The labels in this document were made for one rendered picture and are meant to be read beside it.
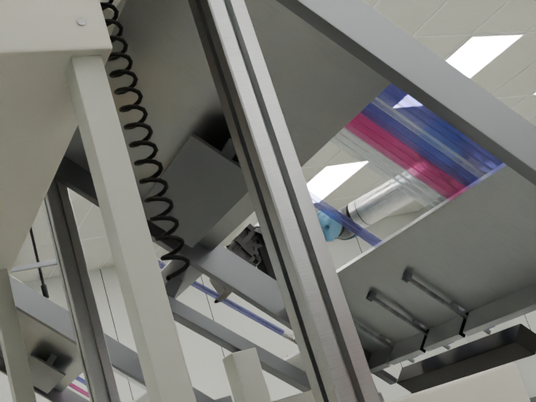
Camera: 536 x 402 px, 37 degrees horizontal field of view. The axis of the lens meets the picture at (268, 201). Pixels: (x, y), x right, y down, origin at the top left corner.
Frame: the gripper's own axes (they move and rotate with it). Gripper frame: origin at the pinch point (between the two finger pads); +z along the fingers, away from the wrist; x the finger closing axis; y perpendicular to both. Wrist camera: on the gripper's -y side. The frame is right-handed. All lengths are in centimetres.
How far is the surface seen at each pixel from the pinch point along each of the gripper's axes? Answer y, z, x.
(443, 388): -12, 43, 107
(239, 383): -13.4, 17.3, 12.0
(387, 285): -14, 7, 62
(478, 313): -26, 6, 72
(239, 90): 21, 37, 111
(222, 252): 9.2, 11.5, 38.8
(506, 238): -17, 6, 89
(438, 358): -32, 5, 53
